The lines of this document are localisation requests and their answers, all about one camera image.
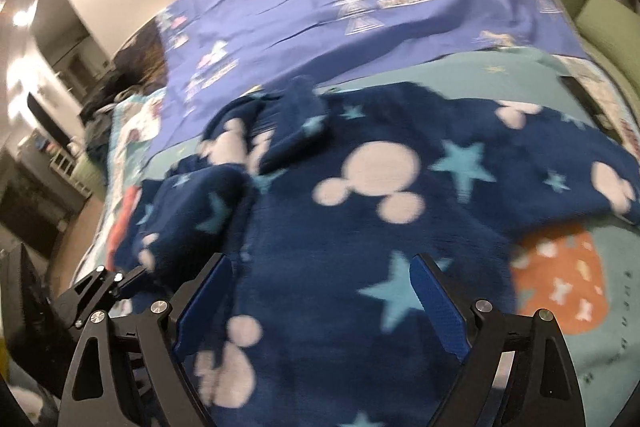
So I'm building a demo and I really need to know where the navy fleece baby onesie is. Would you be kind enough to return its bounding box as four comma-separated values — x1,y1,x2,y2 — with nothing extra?
114,80,639,426

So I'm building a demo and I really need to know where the dark clothes pile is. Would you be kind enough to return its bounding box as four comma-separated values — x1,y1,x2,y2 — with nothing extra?
79,72,137,157

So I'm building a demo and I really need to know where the teal printed bed quilt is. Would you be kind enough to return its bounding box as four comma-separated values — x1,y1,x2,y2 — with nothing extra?
74,46,639,426

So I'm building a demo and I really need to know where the pink folded garment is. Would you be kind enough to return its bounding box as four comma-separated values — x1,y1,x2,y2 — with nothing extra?
106,185,140,265

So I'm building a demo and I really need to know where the black phone on bed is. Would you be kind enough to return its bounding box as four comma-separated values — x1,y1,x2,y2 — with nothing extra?
560,75,623,144

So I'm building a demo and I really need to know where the green pillow near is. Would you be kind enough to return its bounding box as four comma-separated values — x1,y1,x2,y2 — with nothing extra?
575,0,639,87

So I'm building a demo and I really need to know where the blue tree-print pillowcase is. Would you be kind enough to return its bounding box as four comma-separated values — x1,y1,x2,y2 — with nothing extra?
151,0,582,153

